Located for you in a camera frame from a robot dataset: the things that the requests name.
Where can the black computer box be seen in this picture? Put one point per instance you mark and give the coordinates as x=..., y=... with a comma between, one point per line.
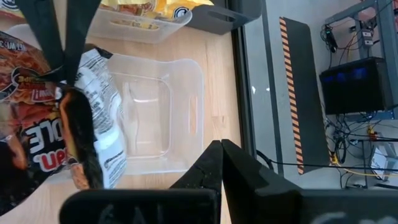
x=354, y=84

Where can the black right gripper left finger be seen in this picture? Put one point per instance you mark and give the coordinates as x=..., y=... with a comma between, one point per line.
x=192, y=205

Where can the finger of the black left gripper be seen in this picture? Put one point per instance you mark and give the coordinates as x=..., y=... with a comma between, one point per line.
x=79, y=31
x=43, y=31

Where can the dark gray plastic bin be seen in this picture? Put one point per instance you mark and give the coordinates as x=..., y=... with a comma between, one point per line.
x=224, y=18

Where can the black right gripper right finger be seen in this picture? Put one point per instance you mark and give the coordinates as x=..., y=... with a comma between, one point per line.
x=280, y=205

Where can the black fire noodle ramen pack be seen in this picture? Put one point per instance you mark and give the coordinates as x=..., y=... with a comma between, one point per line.
x=102, y=102
x=34, y=124

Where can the clear plastic bin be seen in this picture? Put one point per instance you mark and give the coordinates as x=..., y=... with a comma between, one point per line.
x=124, y=28
x=155, y=118

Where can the gray metal equipment rack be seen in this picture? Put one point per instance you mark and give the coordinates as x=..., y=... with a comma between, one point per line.
x=384, y=31

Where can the black hazard-striped floor mat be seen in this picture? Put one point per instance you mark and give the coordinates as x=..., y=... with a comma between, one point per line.
x=311, y=93

